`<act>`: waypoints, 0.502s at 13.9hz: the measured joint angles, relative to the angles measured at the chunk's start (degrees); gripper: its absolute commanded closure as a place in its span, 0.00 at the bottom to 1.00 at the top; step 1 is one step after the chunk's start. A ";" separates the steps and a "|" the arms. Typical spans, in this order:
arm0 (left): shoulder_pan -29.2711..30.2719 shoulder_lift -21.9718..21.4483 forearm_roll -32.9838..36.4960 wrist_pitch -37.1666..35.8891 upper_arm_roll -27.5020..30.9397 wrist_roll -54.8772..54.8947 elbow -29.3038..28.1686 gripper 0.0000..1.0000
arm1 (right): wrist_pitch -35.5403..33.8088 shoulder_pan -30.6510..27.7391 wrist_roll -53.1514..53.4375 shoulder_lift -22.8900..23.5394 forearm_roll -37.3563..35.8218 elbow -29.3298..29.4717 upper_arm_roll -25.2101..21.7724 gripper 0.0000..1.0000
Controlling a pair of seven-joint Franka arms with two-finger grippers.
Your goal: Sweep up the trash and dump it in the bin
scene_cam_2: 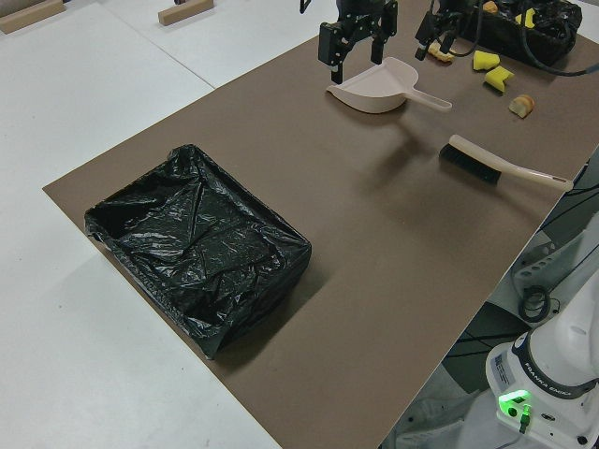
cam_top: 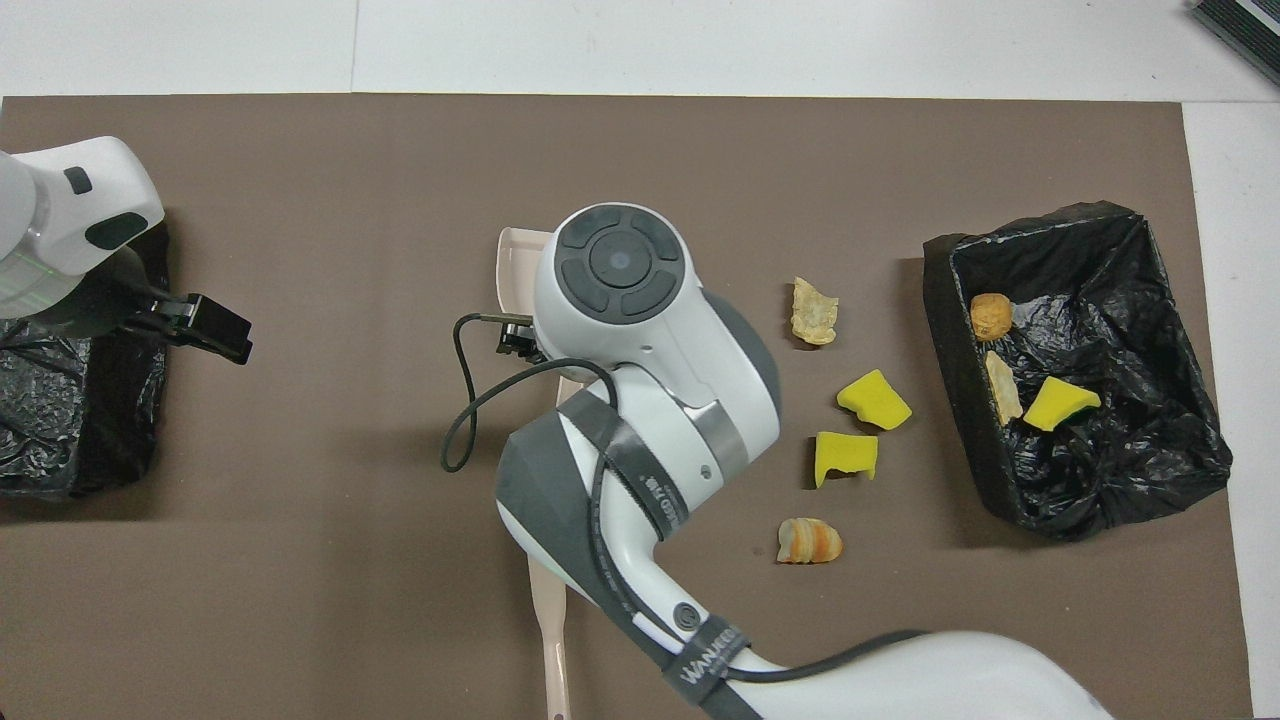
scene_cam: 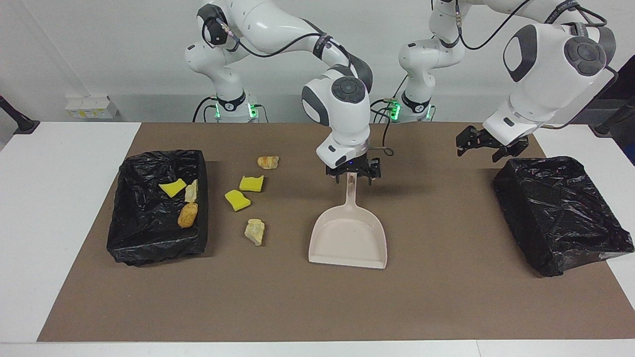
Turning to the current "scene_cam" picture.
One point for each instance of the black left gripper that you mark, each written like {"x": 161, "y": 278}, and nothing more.
{"x": 496, "y": 141}

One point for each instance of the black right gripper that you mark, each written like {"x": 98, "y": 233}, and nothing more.
{"x": 353, "y": 166}

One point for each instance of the beige plastic dustpan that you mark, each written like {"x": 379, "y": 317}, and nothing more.
{"x": 347, "y": 238}

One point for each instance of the yellow sponge piece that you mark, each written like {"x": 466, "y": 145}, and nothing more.
{"x": 251, "y": 183}
{"x": 237, "y": 200}
{"x": 172, "y": 188}

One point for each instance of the pale striped bread chunk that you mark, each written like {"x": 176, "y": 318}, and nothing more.
{"x": 191, "y": 191}

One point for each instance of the brown bread roll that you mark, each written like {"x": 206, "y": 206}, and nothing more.
{"x": 188, "y": 215}

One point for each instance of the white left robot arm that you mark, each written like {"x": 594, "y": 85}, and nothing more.
{"x": 550, "y": 84}

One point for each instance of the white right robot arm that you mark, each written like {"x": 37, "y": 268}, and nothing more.
{"x": 342, "y": 114}

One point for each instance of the bin lined with black bag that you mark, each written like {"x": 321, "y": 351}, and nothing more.
{"x": 560, "y": 208}
{"x": 144, "y": 228}

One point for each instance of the orange striped croissant piece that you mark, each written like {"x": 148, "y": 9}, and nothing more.
{"x": 268, "y": 162}

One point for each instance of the black clamp stand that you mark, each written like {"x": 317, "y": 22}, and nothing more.
{"x": 612, "y": 121}
{"x": 20, "y": 123}

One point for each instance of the brown table mat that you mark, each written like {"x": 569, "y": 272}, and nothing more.
{"x": 317, "y": 307}

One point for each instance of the dark panel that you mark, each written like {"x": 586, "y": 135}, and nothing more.
{"x": 626, "y": 82}

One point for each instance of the white wall socket box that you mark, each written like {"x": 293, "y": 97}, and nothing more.
{"x": 92, "y": 107}

